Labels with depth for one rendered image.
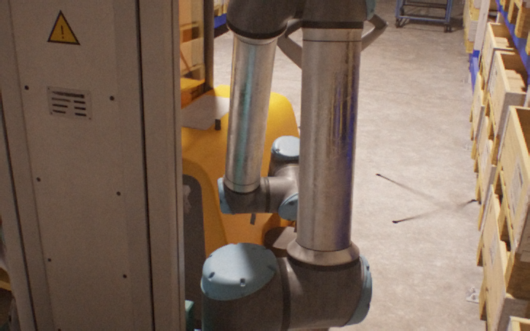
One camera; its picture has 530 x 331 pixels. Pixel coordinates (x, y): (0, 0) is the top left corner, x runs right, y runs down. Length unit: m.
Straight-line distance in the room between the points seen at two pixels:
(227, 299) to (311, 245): 0.20
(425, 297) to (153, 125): 2.15
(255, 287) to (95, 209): 0.34
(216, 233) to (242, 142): 0.71
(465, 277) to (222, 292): 2.08
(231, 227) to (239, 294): 0.85
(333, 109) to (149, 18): 0.40
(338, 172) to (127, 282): 0.44
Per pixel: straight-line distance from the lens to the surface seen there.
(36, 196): 1.11
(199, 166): 1.88
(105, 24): 0.92
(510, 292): 1.91
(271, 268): 1.19
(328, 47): 1.10
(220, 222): 1.94
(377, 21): 1.98
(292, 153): 1.52
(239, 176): 1.37
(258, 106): 1.23
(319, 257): 1.18
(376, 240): 3.27
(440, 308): 2.85
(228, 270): 1.18
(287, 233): 2.37
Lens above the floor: 1.65
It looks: 25 degrees down
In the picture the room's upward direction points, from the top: 2 degrees clockwise
